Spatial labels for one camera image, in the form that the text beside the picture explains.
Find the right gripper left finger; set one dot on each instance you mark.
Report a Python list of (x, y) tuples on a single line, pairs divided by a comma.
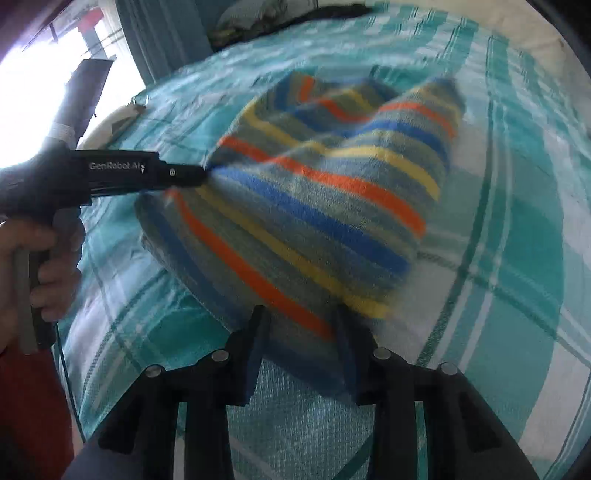
[(136, 440)]

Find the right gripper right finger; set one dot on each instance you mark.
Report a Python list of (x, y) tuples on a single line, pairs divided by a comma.
[(465, 439)]

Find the striped knit sweater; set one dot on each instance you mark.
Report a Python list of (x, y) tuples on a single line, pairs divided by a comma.
[(318, 194)]

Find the red operator clothing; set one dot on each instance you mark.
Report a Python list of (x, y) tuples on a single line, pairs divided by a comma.
[(36, 431)]

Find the clothes pile beside bed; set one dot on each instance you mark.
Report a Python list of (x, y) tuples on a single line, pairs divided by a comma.
[(245, 20)]

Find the operator left hand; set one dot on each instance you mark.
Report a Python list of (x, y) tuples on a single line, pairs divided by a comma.
[(58, 277)]

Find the patterned cream cushion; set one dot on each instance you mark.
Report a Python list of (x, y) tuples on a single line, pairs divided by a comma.
[(111, 127)]

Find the teal plaid bedspread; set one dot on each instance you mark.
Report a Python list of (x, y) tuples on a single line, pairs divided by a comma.
[(502, 284)]

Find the blue curtain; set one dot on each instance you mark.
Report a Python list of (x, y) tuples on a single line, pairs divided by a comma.
[(164, 36)]

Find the dark garment on bed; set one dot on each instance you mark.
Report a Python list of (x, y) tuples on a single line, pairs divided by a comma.
[(335, 12)]

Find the cream padded headboard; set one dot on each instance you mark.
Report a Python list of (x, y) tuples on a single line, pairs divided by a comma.
[(527, 29)]

